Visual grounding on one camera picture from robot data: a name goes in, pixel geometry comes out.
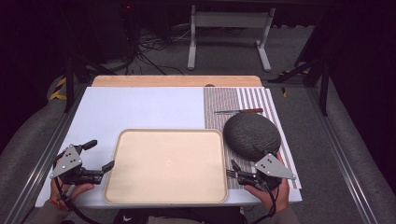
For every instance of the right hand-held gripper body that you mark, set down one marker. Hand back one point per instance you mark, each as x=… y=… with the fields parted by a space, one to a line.
x=272 y=168

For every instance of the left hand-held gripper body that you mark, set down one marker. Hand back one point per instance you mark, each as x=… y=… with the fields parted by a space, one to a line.
x=67 y=161

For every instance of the beige plastic tray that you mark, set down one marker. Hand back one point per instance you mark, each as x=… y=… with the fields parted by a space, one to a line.
x=168 y=168

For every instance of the person's left hand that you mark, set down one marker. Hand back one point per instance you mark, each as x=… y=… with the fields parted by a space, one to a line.
x=77 y=188

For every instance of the person's right hand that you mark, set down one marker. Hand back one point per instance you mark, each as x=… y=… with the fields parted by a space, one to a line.
x=277 y=199

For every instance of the dark grey round bowl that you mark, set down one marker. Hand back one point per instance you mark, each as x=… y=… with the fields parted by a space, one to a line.
x=251 y=135

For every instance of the yellow and black tape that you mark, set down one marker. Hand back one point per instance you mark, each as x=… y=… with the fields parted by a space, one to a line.
x=59 y=90

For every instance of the white board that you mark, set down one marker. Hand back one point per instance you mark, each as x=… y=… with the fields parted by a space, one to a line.
x=140 y=105

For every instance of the striped place mat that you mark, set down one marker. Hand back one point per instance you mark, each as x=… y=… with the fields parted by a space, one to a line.
x=221 y=102

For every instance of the black metal stand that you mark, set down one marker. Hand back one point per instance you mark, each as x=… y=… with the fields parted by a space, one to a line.
x=70 y=81
x=322 y=84

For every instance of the wooden table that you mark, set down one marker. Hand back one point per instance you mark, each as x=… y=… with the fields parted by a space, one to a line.
x=174 y=81

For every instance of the grey metal stand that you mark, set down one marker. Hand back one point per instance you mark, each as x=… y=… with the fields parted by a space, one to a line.
x=230 y=20

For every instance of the aluminium frame rail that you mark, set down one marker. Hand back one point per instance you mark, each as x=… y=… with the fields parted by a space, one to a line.
x=40 y=161
x=339 y=155

